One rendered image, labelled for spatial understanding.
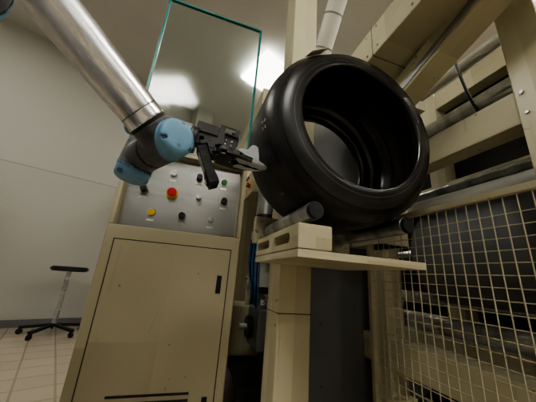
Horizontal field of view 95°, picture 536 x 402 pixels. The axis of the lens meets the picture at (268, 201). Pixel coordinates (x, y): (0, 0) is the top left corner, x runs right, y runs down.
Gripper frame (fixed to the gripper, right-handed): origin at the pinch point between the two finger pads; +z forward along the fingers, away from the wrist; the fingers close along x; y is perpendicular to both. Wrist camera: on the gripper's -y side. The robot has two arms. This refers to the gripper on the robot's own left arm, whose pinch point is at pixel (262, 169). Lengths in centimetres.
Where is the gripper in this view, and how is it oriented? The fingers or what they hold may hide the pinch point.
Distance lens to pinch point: 69.1
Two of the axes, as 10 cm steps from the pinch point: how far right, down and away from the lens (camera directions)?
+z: 9.3, 2.7, 2.4
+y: 1.9, -9.3, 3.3
